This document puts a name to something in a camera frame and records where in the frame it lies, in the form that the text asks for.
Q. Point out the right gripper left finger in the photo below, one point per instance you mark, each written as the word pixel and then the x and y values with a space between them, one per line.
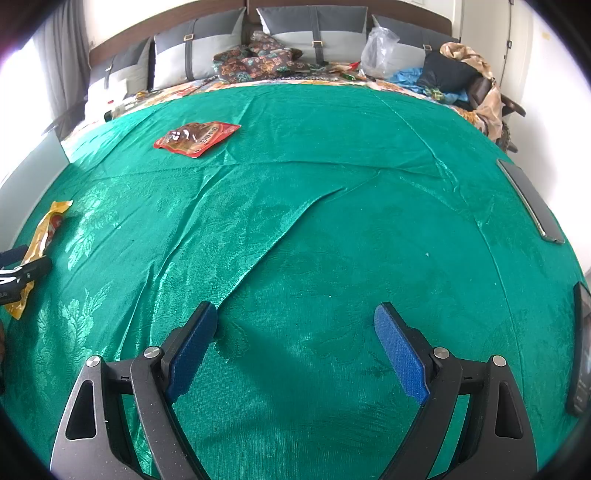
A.
pixel 93 440

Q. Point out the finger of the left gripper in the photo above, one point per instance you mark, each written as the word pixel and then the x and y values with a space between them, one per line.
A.
pixel 14 281
pixel 12 256

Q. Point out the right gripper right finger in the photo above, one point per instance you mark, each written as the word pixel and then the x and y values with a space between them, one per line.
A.
pixel 471 421

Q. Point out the yellow snack pouch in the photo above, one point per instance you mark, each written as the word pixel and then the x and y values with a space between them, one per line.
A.
pixel 37 248

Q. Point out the black phone at edge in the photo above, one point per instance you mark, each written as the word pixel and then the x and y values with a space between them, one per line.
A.
pixel 578 399

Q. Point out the red brown snack packet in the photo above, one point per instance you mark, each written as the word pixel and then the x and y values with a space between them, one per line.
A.
pixel 194 139

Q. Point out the grey pillow left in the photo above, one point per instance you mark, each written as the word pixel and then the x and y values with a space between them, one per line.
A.
pixel 121 76

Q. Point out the grey pillow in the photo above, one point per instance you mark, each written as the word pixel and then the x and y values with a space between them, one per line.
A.
pixel 121 76
pixel 185 52
pixel 323 33

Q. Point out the grey curtain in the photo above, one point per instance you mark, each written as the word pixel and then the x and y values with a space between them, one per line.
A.
pixel 62 44

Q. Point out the grey phone on cloth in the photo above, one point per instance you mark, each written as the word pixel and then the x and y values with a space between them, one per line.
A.
pixel 542 216

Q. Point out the grey pillow middle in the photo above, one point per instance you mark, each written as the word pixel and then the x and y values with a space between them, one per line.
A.
pixel 185 52

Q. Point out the green table cloth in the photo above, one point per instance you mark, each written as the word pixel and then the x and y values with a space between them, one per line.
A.
pixel 327 202

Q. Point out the dark floral folded cloth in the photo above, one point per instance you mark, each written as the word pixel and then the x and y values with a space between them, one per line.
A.
pixel 264 58

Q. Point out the black bag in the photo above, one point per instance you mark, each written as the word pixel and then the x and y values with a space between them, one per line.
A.
pixel 445 74

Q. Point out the grey pillow right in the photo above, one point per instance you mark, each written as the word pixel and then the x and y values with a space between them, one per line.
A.
pixel 323 33

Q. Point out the clear plastic bag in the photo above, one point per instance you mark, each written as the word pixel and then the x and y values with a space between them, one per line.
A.
pixel 377 59

